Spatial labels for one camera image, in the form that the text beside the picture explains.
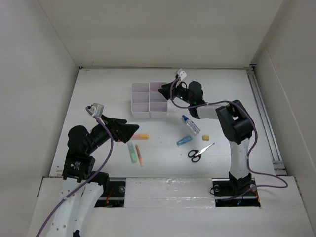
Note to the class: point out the white organizer container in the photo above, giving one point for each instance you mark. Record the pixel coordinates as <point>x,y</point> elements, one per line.
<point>140,100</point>
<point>158,103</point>

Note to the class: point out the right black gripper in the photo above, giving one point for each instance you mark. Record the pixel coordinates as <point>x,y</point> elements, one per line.
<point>166,90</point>

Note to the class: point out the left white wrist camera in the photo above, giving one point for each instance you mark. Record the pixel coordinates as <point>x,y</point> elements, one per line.
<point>96,110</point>

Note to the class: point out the black handled scissors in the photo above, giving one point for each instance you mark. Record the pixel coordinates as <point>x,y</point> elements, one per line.
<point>195,155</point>

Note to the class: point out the yellow eraser cube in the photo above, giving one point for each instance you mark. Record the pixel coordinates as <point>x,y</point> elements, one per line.
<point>205,137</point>

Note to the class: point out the blue correction tape dispenser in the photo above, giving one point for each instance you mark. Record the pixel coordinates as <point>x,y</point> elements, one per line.
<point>184,140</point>

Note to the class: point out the blue cap spray bottle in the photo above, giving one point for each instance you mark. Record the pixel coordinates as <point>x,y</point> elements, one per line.
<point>190,125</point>

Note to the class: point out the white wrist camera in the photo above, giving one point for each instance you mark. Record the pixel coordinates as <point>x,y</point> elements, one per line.
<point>181,74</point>
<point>96,110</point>

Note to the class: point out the green highlighter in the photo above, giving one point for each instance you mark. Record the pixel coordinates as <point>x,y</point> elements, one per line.
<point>132,152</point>

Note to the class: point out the orange yellow highlighter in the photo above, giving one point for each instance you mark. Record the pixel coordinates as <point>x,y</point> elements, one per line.
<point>140,137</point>

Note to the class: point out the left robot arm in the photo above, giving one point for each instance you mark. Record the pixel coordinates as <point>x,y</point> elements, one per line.
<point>82,186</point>

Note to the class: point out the white right organizer container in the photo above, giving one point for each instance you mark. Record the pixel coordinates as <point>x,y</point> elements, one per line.
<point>158,103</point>

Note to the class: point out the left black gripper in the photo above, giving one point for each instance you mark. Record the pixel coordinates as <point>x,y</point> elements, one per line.
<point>120,130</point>

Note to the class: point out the orange pen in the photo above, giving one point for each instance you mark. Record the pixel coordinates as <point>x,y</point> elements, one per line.
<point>139,155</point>

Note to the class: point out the white left organizer container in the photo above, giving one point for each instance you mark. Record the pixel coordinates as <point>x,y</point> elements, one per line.
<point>140,100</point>

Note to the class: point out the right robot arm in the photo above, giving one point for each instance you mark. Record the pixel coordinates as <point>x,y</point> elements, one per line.
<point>236,124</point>

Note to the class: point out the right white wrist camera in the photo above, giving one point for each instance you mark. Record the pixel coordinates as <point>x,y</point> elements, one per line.
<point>181,74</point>

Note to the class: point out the aluminium rail strip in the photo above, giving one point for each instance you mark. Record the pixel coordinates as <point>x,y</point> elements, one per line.
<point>277,161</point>

